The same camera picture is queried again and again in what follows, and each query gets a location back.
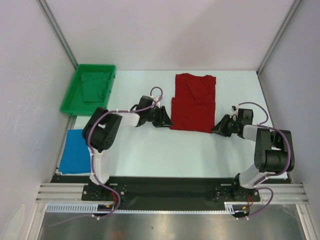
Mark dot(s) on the left white cable duct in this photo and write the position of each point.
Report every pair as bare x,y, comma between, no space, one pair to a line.
86,208

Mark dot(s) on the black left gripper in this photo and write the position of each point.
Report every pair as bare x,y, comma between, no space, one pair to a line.
163,118

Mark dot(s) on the white cable duct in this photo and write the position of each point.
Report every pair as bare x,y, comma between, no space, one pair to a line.
237,207
86,208

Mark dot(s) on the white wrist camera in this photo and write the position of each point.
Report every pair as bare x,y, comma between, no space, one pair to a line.
235,111
156,100

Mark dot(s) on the green plastic tray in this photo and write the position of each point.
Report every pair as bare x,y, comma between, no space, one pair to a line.
73,103

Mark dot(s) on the aluminium frame rail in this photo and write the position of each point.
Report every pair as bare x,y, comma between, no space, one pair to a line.
60,193

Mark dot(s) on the blue folded t shirt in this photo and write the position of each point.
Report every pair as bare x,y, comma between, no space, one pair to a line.
75,159

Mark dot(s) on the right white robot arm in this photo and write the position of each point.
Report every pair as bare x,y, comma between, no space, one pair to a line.
273,155

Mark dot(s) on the right white cable duct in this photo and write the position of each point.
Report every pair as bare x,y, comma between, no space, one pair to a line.
237,207

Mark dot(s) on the black table edge rail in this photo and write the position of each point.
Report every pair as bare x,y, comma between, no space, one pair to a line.
159,193

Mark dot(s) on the green folded t shirt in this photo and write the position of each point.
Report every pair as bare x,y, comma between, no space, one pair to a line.
94,86

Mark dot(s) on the left aluminium corner post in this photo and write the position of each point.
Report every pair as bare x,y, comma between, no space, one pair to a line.
53,23

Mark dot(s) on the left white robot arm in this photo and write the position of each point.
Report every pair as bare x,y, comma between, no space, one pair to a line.
102,128

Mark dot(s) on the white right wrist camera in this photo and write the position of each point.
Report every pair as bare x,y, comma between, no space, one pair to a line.
235,111

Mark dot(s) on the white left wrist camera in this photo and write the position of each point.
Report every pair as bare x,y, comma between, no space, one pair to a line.
156,100

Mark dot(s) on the aluminium corner post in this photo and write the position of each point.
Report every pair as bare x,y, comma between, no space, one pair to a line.
279,34
53,23

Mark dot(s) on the red t shirt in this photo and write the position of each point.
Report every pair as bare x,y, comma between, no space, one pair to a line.
193,107

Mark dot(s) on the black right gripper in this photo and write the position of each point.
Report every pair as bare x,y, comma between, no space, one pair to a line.
220,128

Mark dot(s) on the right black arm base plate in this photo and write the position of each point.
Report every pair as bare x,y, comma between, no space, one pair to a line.
229,193

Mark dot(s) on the right aluminium corner post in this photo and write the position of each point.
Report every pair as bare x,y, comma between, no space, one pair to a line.
279,34

